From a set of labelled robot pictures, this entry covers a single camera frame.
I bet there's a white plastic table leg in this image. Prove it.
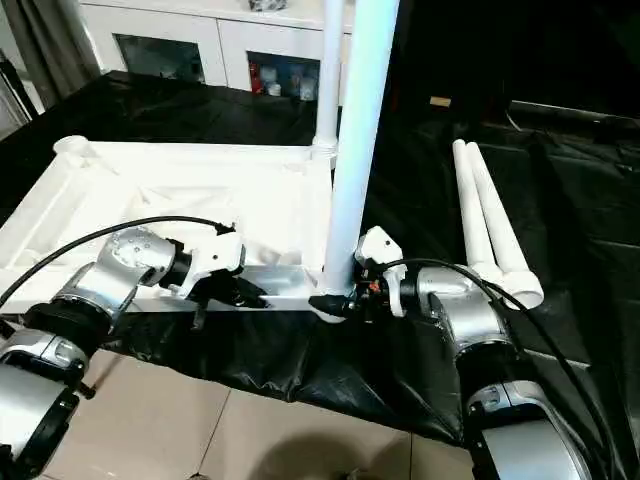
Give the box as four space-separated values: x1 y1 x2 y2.
311 0 347 162
450 140 507 285
322 0 402 302
463 141 545 310

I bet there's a black plastic mat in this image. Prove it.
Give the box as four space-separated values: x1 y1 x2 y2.
0 69 640 446

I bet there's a white glass-door cabinet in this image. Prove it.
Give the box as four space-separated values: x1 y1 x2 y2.
77 0 359 104

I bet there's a dark grey bundle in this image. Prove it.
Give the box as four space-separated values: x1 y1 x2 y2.
247 0 292 14

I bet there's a grey curtain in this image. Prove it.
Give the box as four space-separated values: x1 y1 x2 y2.
14 0 104 109

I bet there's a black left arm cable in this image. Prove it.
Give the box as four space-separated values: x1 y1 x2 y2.
0 214 237 307

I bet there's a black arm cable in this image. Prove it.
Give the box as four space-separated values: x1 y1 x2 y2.
0 214 237 307
384 256 617 480

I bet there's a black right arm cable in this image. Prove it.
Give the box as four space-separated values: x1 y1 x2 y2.
384 256 617 480

